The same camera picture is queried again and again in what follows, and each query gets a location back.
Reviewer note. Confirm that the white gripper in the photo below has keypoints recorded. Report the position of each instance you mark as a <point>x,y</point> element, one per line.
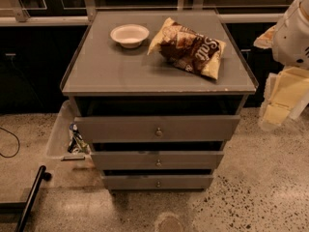
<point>292,41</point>

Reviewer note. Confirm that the grey drawer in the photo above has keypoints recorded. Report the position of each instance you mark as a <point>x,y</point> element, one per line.
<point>152,160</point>
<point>157,128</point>
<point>157,182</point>

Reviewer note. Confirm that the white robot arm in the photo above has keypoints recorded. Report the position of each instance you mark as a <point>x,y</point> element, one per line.
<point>289,38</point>

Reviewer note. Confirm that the grey top drawer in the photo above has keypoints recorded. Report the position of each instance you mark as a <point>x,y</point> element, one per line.
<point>157,128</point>

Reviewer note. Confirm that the grey drawer cabinet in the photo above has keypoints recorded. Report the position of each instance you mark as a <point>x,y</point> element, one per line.
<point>105,80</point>

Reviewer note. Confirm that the grey bottom drawer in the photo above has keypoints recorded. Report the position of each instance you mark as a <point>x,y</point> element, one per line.
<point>157,182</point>

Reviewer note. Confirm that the brown yellow chip bag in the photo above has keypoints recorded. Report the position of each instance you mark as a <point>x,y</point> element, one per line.
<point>187,50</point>

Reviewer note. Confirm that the white paper bowl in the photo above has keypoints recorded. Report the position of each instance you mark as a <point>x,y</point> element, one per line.
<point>129,35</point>

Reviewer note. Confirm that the crumpled packaging in bin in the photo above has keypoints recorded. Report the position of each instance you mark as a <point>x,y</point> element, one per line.
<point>77,144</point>

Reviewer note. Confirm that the clear plastic bin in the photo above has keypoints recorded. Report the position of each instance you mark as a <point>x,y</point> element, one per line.
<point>59,139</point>

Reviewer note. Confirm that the black metal leg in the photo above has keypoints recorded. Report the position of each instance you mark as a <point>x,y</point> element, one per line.
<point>41,175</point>

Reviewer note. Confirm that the metal railing frame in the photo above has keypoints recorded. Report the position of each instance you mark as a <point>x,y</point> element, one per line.
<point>79,11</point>

